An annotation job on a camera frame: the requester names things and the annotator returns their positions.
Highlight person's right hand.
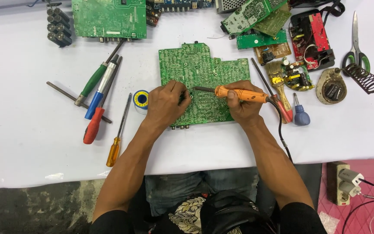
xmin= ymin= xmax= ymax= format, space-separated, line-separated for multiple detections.
xmin=226 ymin=80 xmax=269 ymax=129

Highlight dirty white power strip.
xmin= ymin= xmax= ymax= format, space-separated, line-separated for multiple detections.
xmin=326 ymin=161 xmax=352 ymax=206

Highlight green-handled screwdriver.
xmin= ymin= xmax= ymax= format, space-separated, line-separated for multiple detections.
xmin=74 ymin=39 xmax=126 ymax=107

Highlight green perforated circuit board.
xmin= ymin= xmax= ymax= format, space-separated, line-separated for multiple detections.
xmin=253 ymin=8 xmax=292 ymax=37

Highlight white charger plug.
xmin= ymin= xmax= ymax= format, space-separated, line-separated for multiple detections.
xmin=339 ymin=180 xmax=362 ymax=198
xmin=338 ymin=168 xmax=365 ymax=188

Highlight red and black device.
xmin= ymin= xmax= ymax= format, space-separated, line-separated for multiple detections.
xmin=288 ymin=9 xmax=336 ymax=72

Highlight solder wire spool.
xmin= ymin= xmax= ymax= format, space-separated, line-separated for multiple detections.
xmin=132 ymin=90 xmax=149 ymax=114

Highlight black battery cell pack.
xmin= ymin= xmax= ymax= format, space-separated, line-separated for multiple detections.
xmin=46 ymin=3 xmax=73 ymax=49

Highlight green and white circuit board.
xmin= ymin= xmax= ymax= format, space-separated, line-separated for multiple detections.
xmin=220 ymin=0 xmax=289 ymax=40

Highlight green-handled scissors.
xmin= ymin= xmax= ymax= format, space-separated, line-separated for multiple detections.
xmin=341 ymin=11 xmax=371 ymax=77

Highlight silver and blue screwdriver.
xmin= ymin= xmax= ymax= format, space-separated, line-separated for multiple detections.
xmin=84 ymin=54 xmax=119 ymax=120

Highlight red-handled long screwdriver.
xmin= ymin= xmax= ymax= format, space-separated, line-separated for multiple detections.
xmin=83 ymin=56 xmax=123 ymax=145

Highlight pink quilted mat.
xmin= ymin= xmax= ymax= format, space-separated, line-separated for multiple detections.
xmin=316 ymin=159 xmax=374 ymax=234

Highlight person's black printed shirt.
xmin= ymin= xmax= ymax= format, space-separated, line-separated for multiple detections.
xmin=89 ymin=193 xmax=328 ymax=234

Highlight square green circuit board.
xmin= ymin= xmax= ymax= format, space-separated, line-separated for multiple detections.
xmin=71 ymin=0 xmax=148 ymax=43

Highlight white table sheet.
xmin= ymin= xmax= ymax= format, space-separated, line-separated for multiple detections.
xmin=0 ymin=0 xmax=374 ymax=190

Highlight black strap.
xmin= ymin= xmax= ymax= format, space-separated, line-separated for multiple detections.
xmin=288 ymin=0 xmax=346 ymax=27

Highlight wooden paint brush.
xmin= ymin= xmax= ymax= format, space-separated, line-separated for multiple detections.
xmin=264 ymin=60 xmax=292 ymax=124

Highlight clear plastic bag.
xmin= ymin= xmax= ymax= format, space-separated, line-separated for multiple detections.
xmin=318 ymin=211 xmax=340 ymax=234

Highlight narrow green circuit board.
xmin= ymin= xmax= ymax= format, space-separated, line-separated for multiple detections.
xmin=236 ymin=29 xmax=288 ymax=50

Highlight black soldering iron cable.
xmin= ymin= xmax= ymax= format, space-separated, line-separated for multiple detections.
xmin=266 ymin=97 xmax=293 ymax=164

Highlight blue circuit board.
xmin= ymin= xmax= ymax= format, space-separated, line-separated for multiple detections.
xmin=146 ymin=0 xmax=214 ymax=12

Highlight thin black cable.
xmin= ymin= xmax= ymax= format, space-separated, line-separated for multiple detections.
xmin=358 ymin=178 xmax=374 ymax=191

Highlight red-handled thin screwdriver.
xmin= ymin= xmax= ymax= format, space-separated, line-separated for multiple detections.
xmin=250 ymin=57 xmax=294 ymax=124

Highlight stubby blue screwdriver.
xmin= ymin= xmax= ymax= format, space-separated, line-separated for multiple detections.
xmin=292 ymin=92 xmax=311 ymax=127

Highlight person's left hand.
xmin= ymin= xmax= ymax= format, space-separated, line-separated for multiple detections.
xmin=143 ymin=80 xmax=193 ymax=131

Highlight small dark circuit board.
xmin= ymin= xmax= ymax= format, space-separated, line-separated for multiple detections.
xmin=146 ymin=3 xmax=162 ymax=27

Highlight large green circuit board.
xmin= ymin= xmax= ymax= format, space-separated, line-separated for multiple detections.
xmin=158 ymin=42 xmax=251 ymax=130

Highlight small power supply board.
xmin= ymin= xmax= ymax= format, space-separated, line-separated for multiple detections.
xmin=281 ymin=57 xmax=315 ymax=92

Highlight brown circuit board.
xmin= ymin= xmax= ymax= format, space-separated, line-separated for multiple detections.
xmin=253 ymin=42 xmax=292 ymax=66

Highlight amber-handled screwdriver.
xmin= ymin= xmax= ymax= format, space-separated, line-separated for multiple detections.
xmin=105 ymin=92 xmax=132 ymax=168

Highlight orange soldering iron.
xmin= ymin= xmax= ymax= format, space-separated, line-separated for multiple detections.
xmin=193 ymin=85 xmax=269 ymax=104

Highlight dark metal rod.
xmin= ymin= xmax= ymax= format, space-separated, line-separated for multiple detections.
xmin=46 ymin=81 xmax=113 ymax=124

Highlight black bag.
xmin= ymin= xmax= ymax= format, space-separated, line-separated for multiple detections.
xmin=200 ymin=190 xmax=279 ymax=234

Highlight metal mesh power supply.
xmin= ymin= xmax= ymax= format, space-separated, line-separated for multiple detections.
xmin=214 ymin=0 xmax=250 ymax=14

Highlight soldering iron stand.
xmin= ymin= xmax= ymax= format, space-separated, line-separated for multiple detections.
xmin=316 ymin=63 xmax=374 ymax=105

